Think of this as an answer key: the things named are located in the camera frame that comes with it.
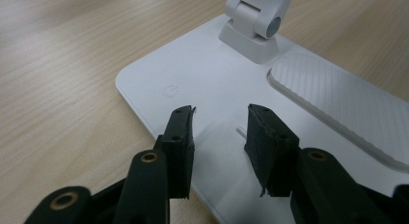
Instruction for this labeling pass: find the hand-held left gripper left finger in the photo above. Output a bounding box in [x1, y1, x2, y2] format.
[153, 104, 197, 200]

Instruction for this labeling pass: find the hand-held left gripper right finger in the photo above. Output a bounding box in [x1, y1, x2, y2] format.
[243, 103, 302, 198]

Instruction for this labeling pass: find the white desk lamp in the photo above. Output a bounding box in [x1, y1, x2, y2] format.
[115, 0, 409, 224]

